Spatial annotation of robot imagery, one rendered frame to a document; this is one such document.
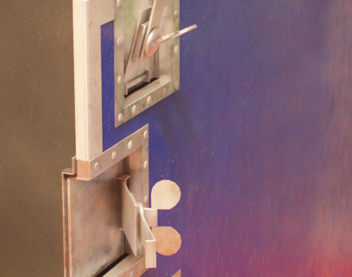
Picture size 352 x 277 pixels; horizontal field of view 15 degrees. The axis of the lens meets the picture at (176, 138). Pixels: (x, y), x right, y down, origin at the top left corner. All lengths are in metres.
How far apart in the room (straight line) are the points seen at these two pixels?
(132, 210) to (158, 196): 0.03
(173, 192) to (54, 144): 1.12
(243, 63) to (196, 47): 0.13
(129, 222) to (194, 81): 0.18
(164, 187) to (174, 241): 0.04
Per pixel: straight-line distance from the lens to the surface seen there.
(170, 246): 1.08
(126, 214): 1.09
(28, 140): 2.21
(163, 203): 1.08
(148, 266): 1.01
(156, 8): 1.08
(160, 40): 1.05
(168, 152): 1.16
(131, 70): 1.09
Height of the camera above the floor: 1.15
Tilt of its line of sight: 17 degrees down
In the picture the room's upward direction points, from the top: straight up
